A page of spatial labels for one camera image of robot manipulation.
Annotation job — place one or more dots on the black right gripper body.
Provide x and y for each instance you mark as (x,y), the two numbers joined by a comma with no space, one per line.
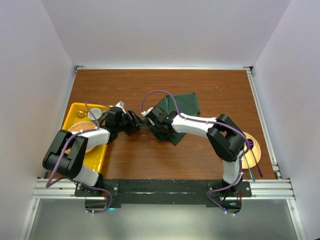
(157,132)

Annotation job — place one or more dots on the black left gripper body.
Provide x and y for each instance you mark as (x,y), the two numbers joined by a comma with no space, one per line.
(127,125)

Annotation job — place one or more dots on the green cloth napkin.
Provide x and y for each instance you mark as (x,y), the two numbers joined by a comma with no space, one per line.
(187,103)

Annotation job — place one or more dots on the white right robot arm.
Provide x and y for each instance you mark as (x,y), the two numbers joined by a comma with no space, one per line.
(226,139)

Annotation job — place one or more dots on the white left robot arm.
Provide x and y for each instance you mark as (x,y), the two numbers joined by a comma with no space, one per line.
(67,151)

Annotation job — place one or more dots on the green grey tool in tray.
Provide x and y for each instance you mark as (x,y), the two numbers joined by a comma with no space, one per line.
(104,113)

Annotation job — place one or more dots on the white cup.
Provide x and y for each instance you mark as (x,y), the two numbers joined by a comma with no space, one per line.
(94,114)

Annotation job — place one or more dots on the woven round coaster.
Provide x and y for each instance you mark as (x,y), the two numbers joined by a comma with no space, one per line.
(82,126)

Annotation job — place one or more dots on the yellow plastic tray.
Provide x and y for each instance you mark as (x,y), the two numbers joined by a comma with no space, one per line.
(77,119)

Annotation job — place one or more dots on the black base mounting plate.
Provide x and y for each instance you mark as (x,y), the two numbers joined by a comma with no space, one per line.
(114,193)

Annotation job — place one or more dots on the purple spoon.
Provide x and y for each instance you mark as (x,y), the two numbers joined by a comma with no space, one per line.
(251,146)

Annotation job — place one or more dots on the round wooden plate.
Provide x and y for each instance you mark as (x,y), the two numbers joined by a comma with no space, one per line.
(256,150)

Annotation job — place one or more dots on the iridescent fork on plate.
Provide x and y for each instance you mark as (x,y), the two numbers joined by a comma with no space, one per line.
(249,168)

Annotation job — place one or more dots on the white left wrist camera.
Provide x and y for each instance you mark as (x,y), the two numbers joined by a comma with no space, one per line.
(120,104)

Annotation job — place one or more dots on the aluminium frame rail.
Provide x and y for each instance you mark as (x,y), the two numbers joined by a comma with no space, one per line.
(53,213)

